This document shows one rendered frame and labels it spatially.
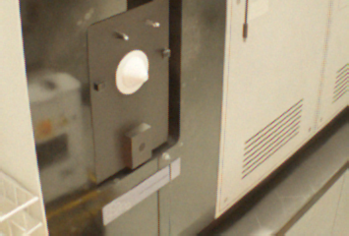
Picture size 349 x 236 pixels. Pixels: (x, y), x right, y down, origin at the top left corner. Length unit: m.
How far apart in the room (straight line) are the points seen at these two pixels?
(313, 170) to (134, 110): 0.70
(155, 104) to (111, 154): 0.10
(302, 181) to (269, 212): 0.15
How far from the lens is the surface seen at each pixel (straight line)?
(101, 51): 0.78
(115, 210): 0.91
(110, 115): 0.84
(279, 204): 1.35
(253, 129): 1.17
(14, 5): 0.66
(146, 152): 0.90
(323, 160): 1.51
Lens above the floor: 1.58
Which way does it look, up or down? 29 degrees down
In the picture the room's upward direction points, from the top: 1 degrees clockwise
